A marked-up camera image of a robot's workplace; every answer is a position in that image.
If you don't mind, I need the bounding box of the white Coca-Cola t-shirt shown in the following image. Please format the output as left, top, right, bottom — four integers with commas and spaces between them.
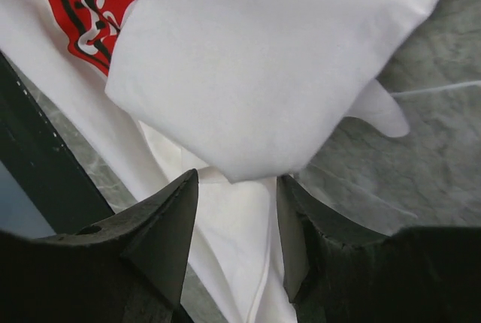
1, 0, 439, 322

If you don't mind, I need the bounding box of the black mounting base bar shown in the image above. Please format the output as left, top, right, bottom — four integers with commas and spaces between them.
1, 56, 113, 233

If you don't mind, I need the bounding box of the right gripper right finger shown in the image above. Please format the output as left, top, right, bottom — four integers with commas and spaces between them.
277, 175, 480, 322

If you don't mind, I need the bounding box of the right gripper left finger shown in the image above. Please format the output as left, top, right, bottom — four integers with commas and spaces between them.
1, 170, 198, 322

